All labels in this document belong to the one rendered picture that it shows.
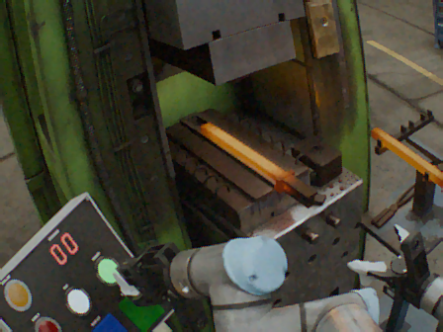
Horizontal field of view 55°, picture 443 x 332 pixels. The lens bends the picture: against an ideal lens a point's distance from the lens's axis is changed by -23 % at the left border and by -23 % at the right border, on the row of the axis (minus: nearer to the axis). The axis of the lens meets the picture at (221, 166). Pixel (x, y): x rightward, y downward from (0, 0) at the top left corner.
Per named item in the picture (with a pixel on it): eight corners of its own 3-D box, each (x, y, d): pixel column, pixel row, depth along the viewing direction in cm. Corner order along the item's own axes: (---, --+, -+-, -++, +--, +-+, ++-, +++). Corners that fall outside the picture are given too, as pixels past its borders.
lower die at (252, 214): (310, 195, 124) (309, 164, 120) (241, 234, 117) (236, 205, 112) (215, 130, 156) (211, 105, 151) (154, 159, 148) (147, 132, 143)
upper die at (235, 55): (296, 57, 105) (290, 20, 100) (216, 86, 97) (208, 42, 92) (196, 24, 136) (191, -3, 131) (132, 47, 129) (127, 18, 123)
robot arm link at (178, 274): (239, 275, 71) (207, 311, 66) (218, 278, 74) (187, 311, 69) (208, 235, 69) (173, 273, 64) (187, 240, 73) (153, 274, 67)
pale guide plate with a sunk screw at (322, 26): (340, 51, 129) (331, -2, 119) (317, 58, 125) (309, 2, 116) (334, 49, 130) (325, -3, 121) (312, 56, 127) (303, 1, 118)
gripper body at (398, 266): (379, 290, 91) (413, 316, 82) (385, 263, 86) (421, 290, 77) (401, 271, 94) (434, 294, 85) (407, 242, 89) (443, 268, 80)
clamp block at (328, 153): (343, 173, 129) (343, 151, 126) (320, 188, 126) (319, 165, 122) (315, 154, 138) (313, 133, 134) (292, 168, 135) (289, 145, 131)
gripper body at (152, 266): (137, 242, 81) (182, 232, 72) (170, 282, 83) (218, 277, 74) (111, 269, 76) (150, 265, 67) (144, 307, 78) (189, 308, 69)
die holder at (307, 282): (353, 290, 150) (364, 178, 126) (259, 352, 135) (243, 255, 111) (257, 216, 192) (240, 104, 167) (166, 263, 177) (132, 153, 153)
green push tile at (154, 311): (165, 310, 91) (141, 283, 89) (145, 333, 86) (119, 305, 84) (160, 310, 92) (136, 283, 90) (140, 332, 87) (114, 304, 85)
